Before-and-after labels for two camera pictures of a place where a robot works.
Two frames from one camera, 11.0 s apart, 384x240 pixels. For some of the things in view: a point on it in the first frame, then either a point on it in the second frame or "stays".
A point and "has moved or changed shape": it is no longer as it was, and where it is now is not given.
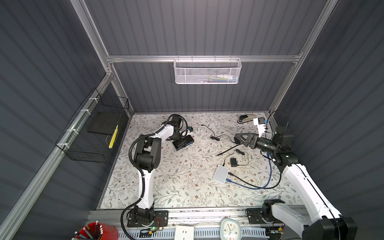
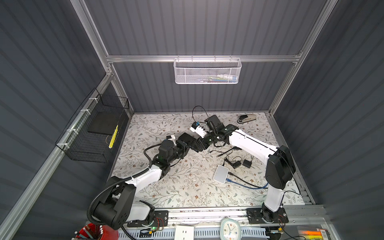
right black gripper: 252,139 to 199,142
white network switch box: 221,174 stays
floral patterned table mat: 201,167 stays
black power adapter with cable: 233,162 has moved or changed shape
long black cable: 249,184 stays
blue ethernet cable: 252,187 stays
